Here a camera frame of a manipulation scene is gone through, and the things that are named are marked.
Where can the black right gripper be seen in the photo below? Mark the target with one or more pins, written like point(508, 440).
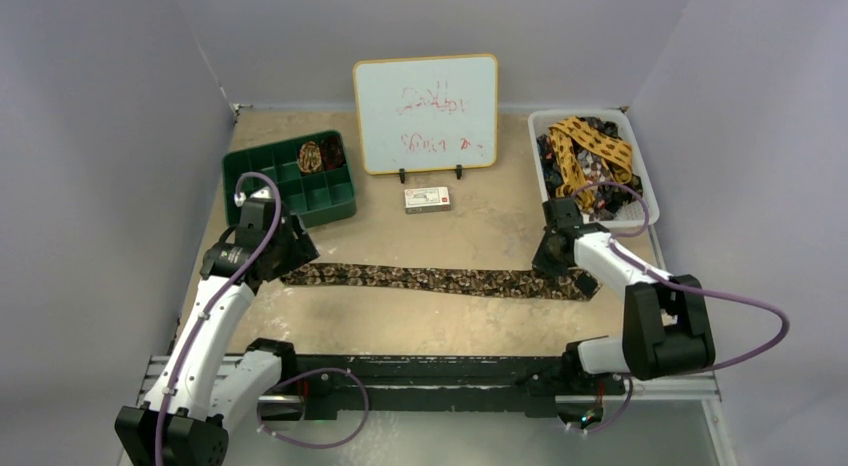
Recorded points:
point(553, 254)

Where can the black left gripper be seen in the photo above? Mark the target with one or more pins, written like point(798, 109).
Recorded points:
point(301, 252)

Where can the green compartment tray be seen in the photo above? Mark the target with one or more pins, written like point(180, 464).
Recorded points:
point(318, 199)

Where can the brown floral tie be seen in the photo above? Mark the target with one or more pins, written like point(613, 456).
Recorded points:
point(574, 285)

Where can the white plastic basket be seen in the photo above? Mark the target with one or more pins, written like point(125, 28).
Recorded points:
point(631, 216)

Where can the small white cardboard box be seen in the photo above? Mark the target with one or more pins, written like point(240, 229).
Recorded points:
point(427, 200)

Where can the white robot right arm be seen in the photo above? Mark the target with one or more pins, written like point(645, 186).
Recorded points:
point(666, 329)

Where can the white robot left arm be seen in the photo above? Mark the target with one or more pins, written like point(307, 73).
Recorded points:
point(186, 417)

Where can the dark floral ties pile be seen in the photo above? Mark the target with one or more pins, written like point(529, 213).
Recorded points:
point(596, 185)

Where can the yellow spotted tie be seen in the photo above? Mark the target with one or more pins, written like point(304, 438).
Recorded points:
point(590, 152)

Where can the rolled yellow patterned tie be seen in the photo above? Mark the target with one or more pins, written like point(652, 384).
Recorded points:
point(310, 160)

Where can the rolled dark red tie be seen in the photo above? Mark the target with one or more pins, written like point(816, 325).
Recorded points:
point(332, 153)

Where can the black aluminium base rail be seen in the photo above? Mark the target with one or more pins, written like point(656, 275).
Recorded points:
point(318, 387)

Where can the whiteboard with yellow frame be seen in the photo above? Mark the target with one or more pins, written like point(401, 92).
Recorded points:
point(423, 114)

